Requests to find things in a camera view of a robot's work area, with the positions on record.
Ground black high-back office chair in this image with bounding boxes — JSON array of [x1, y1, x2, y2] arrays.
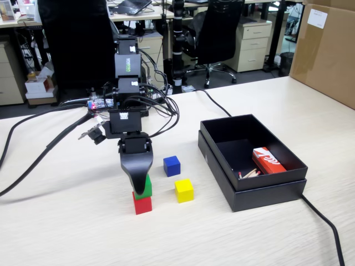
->
[[37, 0, 118, 106]]

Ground black cardboard box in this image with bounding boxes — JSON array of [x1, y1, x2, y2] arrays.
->
[[199, 113, 309, 192]]

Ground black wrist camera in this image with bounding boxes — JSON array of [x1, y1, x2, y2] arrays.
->
[[78, 124, 108, 145]]

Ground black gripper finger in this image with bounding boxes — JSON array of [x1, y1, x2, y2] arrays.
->
[[119, 142, 155, 196]]

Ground cream three-drawer cabinet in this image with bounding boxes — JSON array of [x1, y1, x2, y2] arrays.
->
[[226, 19, 273, 73]]

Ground black open box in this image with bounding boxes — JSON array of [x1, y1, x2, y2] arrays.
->
[[197, 130, 307, 213]]

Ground black laptop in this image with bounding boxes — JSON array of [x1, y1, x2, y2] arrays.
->
[[117, 0, 153, 16]]

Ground black round cable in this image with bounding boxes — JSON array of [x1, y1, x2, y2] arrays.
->
[[0, 104, 89, 170]]

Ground black mesh office chair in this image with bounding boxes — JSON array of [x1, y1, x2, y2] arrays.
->
[[185, 0, 245, 89]]

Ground yellow wooden cube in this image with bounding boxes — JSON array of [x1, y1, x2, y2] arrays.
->
[[174, 178, 194, 203]]

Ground orange matchbox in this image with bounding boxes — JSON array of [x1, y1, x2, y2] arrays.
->
[[252, 147, 287, 175]]

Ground white stacked cartons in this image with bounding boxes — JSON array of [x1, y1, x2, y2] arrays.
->
[[24, 70, 58, 106]]

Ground thick black power cable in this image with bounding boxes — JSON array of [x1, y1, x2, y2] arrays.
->
[[300, 193, 346, 266]]

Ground controller circuit board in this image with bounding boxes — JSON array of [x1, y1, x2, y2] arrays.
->
[[87, 97, 115, 110]]

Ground black sleeved cable bundle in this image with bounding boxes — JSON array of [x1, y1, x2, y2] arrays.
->
[[0, 113, 94, 198]]

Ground cream drawer cabinet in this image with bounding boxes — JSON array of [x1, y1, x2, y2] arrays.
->
[[0, 41, 27, 106], [137, 35, 165, 90]]

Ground red wooden cube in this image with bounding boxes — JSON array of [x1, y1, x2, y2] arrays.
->
[[132, 191, 153, 216]]

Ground green wooden cube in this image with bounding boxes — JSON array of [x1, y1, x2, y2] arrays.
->
[[134, 173, 153, 200]]

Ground black arm wire bundle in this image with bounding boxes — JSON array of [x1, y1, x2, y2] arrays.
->
[[137, 47, 181, 137]]

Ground black vertical pole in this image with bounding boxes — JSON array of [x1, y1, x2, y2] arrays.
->
[[170, 0, 187, 95]]

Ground thin black cable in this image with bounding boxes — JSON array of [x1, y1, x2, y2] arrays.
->
[[194, 89, 232, 117]]

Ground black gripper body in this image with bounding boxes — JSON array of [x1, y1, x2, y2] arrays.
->
[[117, 132, 153, 155]]

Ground black waste bin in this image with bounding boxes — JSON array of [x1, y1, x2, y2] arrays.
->
[[278, 52, 295, 78]]

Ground large brown cardboard box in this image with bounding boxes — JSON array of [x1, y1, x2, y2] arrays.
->
[[288, 0, 355, 110]]

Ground long cream office desk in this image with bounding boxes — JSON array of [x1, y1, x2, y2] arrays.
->
[[0, 4, 176, 29]]

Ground framed picture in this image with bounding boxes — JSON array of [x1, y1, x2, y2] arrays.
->
[[0, 0, 16, 22]]

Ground blue wooden cube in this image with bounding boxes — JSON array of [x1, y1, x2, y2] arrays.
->
[[163, 155, 181, 177]]

